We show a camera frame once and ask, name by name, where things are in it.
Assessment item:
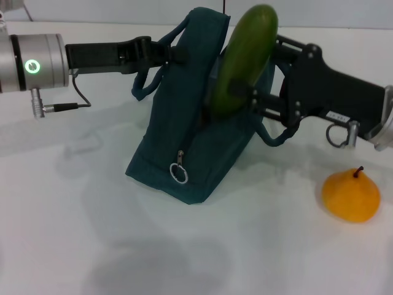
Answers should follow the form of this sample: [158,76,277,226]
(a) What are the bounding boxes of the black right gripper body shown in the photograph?
[280,44,386,140]

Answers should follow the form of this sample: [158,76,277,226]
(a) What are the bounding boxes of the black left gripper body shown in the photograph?
[64,35,154,76]

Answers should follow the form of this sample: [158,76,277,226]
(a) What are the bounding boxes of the green cucumber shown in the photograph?
[208,4,279,119]

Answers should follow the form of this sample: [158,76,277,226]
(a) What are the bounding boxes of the dark blue fabric bag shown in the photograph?
[125,6,300,205]

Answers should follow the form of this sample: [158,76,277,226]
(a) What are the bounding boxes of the orange pear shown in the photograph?
[321,165,381,224]

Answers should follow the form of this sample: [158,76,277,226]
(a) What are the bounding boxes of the grey left arm cable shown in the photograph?
[30,75,92,119]

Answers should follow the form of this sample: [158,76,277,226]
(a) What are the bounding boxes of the silver zipper pull ring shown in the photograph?
[169,149,189,184]

